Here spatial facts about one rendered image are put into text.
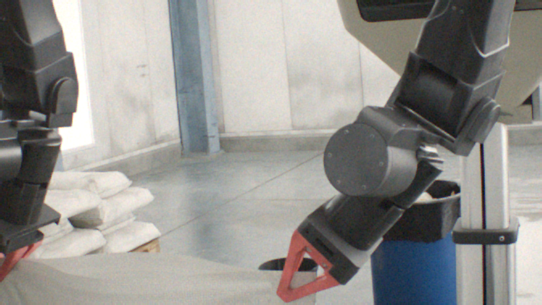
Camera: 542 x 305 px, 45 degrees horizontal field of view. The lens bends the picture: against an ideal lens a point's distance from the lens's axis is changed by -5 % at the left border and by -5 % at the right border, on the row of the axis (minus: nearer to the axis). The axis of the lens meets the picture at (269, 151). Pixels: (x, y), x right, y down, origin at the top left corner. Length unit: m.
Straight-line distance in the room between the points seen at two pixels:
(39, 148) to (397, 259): 2.24
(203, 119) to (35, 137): 8.73
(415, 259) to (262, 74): 6.71
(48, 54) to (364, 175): 0.37
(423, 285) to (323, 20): 6.46
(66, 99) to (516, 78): 0.65
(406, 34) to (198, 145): 8.61
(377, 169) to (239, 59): 8.93
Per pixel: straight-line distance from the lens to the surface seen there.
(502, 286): 1.19
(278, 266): 3.49
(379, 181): 0.52
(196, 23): 9.44
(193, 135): 9.57
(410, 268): 2.86
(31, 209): 0.80
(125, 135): 8.41
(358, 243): 0.62
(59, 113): 0.74
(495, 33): 0.57
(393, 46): 1.03
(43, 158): 0.77
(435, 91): 0.59
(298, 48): 9.11
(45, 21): 0.73
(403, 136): 0.54
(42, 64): 0.73
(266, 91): 9.30
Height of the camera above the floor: 1.25
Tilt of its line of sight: 8 degrees down
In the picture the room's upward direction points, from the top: 5 degrees counter-clockwise
